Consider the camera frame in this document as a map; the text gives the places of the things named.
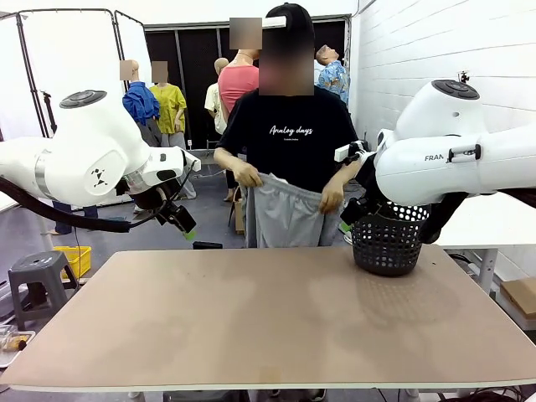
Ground person's right hand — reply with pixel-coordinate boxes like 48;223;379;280
232;161;265;189

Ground black cap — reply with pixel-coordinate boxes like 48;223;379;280
263;3;316;49

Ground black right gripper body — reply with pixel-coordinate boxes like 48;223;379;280
341;198;378;227

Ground yellow plastic crate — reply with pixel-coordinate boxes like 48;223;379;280
53;245;92;281

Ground white side table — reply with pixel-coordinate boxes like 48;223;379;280
430;193;536;294

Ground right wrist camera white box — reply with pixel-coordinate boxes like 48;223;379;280
334;141;365;162

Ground brown cardboard box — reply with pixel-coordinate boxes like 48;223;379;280
500;276;536;322

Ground person in black t-shirt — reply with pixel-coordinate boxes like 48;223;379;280
213;3;365;248

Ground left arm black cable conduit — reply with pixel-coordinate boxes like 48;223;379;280
0;175;131;234

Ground mannequin in pink top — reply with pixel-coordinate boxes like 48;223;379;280
217;17;264;126

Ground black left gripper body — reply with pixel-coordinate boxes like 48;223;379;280
157;203;197;232

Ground tall black tripod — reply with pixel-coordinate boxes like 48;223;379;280
39;90;58;136

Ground wide white backdrop panel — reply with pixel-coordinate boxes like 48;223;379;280
0;8;123;142

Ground black perforated plastic basket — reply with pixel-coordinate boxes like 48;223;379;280
350;202;431;277

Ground white tray with snacks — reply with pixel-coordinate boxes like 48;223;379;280
0;324;37;369

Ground narrow white backdrop panel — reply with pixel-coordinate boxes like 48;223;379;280
113;10;147;85

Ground mannequin in yellow shirt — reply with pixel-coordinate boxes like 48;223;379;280
149;61;198;201

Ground mannequin in floral shirt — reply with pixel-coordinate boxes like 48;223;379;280
314;44;351;106

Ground open cardboard box with clothes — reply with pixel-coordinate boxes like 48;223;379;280
233;196;248;235

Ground grey plastic stool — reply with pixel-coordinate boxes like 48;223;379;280
8;250;80;332

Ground person's left forearm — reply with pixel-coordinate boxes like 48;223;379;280
330;161;363;194

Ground person's left hand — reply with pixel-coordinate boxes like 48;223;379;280
320;183;347;215

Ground mannequin in cream shirt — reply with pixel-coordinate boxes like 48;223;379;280
204;57;238;202

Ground grey training pants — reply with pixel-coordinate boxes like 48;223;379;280
244;172;343;249

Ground person's right forearm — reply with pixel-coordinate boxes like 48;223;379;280
213;146;249;178

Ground mannequin in blue shirt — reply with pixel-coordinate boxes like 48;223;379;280
121;59;163;148

